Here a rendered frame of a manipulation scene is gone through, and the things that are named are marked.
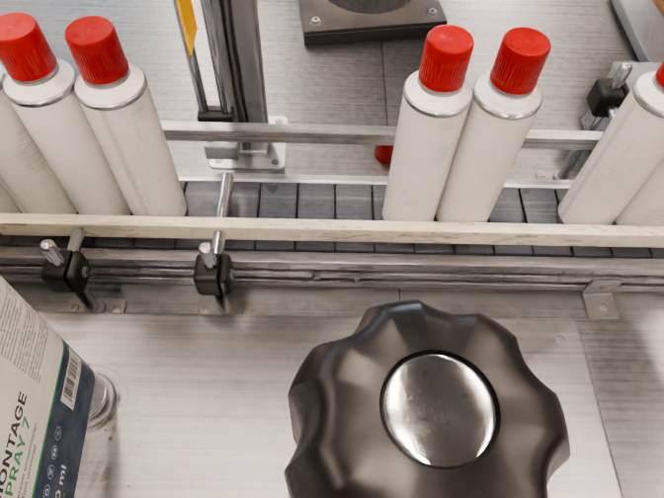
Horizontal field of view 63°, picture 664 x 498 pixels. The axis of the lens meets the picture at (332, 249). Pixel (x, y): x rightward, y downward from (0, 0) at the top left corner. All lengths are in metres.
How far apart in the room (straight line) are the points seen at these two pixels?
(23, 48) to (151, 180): 0.13
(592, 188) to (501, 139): 0.13
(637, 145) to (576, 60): 0.39
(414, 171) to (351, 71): 0.34
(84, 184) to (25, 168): 0.05
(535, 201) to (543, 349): 0.16
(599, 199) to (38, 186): 0.50
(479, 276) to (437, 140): 0.17
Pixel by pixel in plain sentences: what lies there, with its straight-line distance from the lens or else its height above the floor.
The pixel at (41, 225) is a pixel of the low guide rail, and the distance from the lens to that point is 0.55.
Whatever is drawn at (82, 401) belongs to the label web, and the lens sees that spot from 0.43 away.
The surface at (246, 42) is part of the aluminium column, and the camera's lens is 0.55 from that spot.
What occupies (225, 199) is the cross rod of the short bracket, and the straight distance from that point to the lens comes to 0.52.
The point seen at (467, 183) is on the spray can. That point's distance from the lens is 0.48.
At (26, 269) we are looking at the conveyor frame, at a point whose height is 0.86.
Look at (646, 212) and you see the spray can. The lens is 0.58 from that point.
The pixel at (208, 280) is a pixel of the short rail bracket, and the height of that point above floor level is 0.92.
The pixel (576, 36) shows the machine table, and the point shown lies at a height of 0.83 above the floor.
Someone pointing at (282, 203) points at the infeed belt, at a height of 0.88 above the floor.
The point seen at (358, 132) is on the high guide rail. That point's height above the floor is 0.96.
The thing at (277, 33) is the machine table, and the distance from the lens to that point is 0.84.
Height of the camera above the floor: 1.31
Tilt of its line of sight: 57 degrees down
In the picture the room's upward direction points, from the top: 3 degrees clockwise
